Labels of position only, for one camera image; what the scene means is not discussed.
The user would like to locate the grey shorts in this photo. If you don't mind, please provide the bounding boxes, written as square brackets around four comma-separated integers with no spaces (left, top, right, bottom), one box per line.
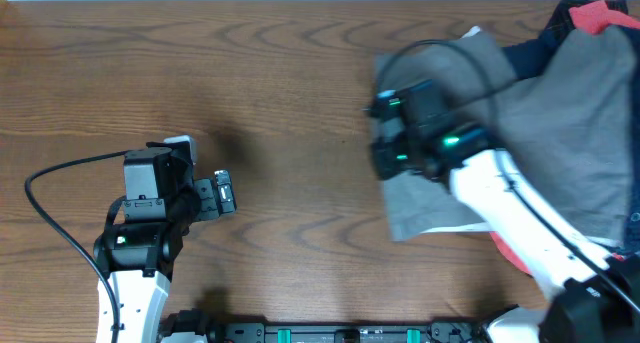
[382,26,636,246]

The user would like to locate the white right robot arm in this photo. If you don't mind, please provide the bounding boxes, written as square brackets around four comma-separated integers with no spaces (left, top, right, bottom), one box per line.
[369,80,639,343]

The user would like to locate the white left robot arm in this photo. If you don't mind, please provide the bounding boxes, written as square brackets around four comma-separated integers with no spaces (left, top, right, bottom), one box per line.
[94,135,237,342]

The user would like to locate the dark navy shirt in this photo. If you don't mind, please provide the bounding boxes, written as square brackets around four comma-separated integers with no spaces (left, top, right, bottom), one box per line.
[503,26,639,252]

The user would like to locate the dark plaid garment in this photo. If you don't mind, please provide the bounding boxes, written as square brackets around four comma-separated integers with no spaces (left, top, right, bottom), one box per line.
[542,0,629,47]

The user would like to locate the pink red garment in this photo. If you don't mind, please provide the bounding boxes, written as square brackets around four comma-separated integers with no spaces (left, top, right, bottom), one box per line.
[488,0,640,277]

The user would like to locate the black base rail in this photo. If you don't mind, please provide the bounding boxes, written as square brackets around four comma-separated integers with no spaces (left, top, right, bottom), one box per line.
[156,309,490,343]

